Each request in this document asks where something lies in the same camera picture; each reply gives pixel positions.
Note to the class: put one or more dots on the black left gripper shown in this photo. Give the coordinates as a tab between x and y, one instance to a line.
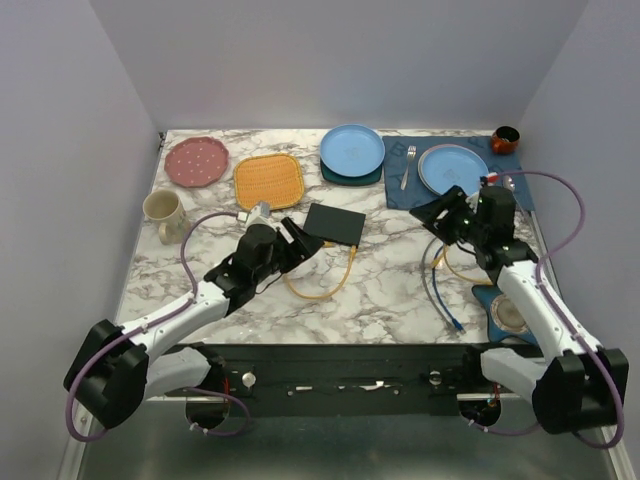
303	245

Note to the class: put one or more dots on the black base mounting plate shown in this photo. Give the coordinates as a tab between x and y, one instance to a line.
328	380

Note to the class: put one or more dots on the brown lacquer cup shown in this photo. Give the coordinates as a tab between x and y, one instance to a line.
504	140

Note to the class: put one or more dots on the orange woven square mat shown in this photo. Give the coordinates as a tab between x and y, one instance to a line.
276	179

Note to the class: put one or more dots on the light blue plate on stack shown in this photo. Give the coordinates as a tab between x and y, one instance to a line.
352	150

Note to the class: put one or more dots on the light blue plate on placemat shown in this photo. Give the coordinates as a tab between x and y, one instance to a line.
447	165

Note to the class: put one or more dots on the silver spoon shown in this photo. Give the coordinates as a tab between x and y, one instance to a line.
509	183

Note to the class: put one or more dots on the cream ceramic mug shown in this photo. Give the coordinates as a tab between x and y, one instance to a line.
164	208

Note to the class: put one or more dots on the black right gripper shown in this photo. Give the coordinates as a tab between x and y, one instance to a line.
455	200

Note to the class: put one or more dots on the pink dotted plate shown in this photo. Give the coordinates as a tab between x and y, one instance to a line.
197	162

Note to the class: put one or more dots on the silver fork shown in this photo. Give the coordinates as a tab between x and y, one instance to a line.
410	156

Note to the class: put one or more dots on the black network switch box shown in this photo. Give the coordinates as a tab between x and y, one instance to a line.
335	225

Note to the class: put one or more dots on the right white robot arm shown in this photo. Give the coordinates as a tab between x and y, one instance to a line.
580	384

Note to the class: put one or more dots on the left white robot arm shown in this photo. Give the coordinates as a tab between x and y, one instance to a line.
118	367

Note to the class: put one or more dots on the blue star shaped dish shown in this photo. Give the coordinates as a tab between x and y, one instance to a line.
504	321

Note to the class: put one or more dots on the dark teal square plate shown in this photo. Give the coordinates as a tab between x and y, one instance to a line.
341	180

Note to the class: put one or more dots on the blue cloth placemat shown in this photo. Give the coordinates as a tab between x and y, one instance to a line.
416	193

